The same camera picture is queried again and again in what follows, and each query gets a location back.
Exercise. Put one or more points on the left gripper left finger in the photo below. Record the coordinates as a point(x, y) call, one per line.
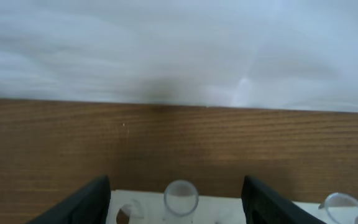
point(82, 208)

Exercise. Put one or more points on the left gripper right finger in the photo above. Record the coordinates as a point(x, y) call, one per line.
point(266, 208)

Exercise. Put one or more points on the clear test tube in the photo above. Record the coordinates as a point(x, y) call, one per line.
point(181, 199)
point(343, 211)

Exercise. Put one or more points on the white test tube rack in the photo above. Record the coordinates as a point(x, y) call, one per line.
point(222, 211)

